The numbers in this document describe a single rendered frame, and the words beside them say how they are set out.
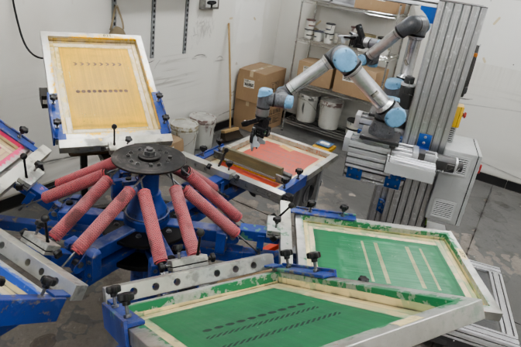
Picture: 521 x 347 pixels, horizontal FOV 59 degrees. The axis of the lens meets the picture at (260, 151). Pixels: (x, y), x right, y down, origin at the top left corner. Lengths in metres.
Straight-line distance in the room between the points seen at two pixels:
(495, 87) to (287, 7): 2.82
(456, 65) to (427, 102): 0.26
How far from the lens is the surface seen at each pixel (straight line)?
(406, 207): 3.11
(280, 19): 6.66
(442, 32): 2.82
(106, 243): 1.93
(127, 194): 1.80
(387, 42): 3.22
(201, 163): 2.55
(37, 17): 3.92
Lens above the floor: 2.11
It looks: 23 degrees down
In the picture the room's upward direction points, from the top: 8 degrees clockwise
